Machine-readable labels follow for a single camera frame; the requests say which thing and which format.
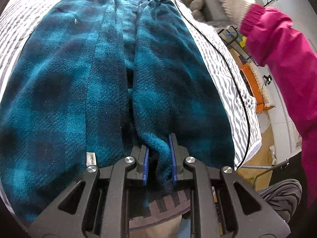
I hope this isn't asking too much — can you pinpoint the person's right hand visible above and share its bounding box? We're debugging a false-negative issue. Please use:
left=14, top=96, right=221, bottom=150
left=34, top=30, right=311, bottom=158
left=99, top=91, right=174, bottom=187
left=177, top=0, right=257, bottom=29

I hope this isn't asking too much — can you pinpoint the black power cable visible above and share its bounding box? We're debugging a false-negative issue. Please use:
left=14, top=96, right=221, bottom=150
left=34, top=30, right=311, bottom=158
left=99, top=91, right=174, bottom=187
left=173, top=0, right=250, bottom=165

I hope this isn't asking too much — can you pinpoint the person's right forearm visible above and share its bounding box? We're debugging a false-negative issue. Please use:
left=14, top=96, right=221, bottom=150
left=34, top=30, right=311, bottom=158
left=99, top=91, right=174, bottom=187
left=239, top=4, right=317, bottom=211

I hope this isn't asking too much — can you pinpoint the teal plaid fleece jacket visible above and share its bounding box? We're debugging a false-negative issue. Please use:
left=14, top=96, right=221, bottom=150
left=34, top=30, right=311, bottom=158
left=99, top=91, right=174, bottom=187
left=0, top=0, right=236, bottom=225

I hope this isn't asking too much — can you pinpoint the khaki fur-trimmed garment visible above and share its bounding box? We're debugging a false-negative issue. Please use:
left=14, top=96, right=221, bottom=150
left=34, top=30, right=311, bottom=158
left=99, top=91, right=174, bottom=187
left=129, top=216, right=182, bottom=238

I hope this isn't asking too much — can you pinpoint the grey metal frame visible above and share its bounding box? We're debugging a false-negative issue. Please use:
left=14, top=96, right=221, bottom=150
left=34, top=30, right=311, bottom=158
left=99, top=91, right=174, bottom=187
left=238, top=159, right=290, bottom=191

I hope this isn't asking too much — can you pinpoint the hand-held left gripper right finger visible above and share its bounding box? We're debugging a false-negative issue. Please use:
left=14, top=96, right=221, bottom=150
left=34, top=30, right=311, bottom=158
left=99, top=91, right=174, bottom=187
left=168, top=133, right=291, bottom=238

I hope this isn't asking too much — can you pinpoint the black metal shoe rack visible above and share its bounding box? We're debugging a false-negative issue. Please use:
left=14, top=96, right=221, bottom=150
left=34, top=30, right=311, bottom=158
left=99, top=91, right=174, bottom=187
left=218, top=26, right=260, bottom=67

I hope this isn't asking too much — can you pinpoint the person's leg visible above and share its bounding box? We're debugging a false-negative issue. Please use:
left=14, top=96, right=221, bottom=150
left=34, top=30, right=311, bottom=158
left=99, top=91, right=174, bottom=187
left=258, top=178, right=303, bottom=224

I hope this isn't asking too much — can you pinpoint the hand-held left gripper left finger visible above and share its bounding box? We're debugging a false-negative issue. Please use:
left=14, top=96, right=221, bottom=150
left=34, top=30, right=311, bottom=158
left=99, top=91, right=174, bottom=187
left=27, top=145, right=150, bottom=238

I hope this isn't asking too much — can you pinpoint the orange stool with white cover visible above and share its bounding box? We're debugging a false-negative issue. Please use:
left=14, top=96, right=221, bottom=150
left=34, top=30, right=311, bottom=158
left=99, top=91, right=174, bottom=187
left=238, top=62, right=274, bottom=114

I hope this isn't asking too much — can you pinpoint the striped bed sheet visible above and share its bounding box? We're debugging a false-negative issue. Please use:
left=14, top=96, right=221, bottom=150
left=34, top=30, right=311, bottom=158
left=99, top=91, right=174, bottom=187
left=0, top=0, right=263, bottom=228

